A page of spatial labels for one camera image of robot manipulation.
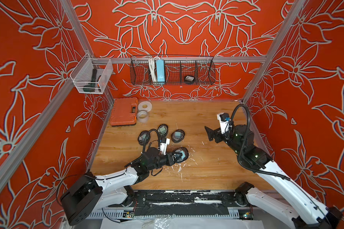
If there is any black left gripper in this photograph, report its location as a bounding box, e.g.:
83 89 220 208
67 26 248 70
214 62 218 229
147 151 182 173

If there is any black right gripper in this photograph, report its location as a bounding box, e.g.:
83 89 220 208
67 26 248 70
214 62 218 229
204 125 245 157

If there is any teal wall charger plug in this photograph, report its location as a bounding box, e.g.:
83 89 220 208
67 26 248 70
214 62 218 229
159 127 167 135

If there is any teal charger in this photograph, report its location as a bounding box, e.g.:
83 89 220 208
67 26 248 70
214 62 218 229
175 151 188 162
140 134 147 143
174 131 183 140

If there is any teal charger front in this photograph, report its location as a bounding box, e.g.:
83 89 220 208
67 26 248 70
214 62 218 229
174 131 183 140

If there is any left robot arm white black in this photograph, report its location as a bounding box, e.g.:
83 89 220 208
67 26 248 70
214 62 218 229
60 147 189 226

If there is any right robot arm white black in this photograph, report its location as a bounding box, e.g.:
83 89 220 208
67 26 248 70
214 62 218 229
205 124 343 229

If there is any clear tape roll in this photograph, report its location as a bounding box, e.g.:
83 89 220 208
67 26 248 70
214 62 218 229
136 110 150 123

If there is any white tape roll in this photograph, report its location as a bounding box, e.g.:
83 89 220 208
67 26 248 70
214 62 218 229
138 101 153 112

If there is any orange plastic tool case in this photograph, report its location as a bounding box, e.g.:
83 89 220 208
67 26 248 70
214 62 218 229
110 97 138 127

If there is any light blue power bank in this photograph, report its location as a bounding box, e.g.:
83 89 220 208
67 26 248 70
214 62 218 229
155 59 165 85

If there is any dark green flashlight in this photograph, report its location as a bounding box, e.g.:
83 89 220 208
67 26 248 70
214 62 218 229
83 69 97 93

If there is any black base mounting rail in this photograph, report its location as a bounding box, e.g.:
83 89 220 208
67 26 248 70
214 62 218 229
107 190 261 217

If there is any black wire wall basket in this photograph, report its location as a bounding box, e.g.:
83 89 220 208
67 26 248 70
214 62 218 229
130 55 217 86

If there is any white cable in basket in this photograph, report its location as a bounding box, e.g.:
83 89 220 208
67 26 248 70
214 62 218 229
148 57 158 84

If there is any clear acrylic wall box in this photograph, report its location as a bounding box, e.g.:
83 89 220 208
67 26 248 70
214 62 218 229
70 54 113 94

